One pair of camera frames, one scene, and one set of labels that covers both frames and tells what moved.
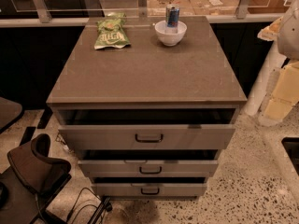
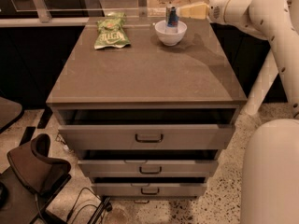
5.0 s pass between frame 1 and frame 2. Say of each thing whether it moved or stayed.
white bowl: stayed
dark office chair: stayed
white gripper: moved
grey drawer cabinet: stayed
